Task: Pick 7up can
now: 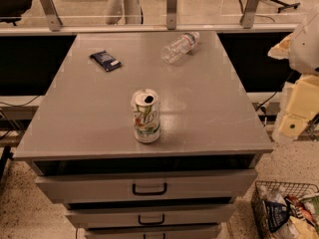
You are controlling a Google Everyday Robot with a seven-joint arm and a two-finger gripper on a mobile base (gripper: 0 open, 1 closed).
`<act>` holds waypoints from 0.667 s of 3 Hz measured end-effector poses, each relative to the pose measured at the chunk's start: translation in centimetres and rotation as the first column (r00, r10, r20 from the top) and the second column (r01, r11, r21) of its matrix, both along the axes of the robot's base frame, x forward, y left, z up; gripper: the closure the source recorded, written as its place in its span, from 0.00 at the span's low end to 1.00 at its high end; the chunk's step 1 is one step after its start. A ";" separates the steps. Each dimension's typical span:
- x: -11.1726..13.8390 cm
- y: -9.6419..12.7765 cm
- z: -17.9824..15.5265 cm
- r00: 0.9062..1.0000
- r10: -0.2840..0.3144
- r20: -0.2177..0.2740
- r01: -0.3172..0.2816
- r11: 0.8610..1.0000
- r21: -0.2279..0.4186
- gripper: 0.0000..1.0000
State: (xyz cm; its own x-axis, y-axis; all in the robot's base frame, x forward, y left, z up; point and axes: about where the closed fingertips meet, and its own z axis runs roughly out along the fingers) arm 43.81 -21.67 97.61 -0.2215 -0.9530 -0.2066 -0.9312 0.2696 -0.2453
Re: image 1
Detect wire basket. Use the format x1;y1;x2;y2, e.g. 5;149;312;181
251;180;318;239

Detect blue chip bag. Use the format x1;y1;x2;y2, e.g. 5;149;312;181
263;200;289;232

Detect yellow snack bag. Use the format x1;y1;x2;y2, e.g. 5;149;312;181
282;216;319;239

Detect person legs in background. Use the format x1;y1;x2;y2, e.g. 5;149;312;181
106;0;144;25

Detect right metal bracket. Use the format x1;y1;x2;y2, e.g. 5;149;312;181
240;0;259;29

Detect middle metal bracket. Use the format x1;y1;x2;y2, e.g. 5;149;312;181
166;0;177;30

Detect red snack bag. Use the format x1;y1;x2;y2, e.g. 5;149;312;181
285;194;315;226

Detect bottom grey drawer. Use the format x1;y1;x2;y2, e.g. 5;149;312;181
85;224;221;239

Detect top grey drawer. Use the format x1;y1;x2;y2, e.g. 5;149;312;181
36;169;257;204

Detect clear plastic water bottle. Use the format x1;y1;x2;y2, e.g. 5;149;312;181
161;32;199;64

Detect black office chair left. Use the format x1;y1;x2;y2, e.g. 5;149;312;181
0;0;33;25

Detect grey drawer cabinet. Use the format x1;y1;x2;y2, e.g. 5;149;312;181
16;31;271;239

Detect white green 7up can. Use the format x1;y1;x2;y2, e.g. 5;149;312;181
131;89;160;143

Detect metal bracket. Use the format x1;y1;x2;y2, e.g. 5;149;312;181
166;0;177;30
40;0;63;32
240;0;259;29

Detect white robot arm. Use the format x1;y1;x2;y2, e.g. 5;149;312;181
268;5;319;142

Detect left metal bracket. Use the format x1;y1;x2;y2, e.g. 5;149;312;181
40;0;63;32

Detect middle grey drawer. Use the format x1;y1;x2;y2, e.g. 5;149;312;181
66;204;235;229

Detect grey drawer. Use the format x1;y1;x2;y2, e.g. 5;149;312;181
66;204;235;229
36;169;257;204
85;224;221;239

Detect dark blue snack packet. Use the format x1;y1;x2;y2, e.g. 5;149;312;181
90;50;122;72

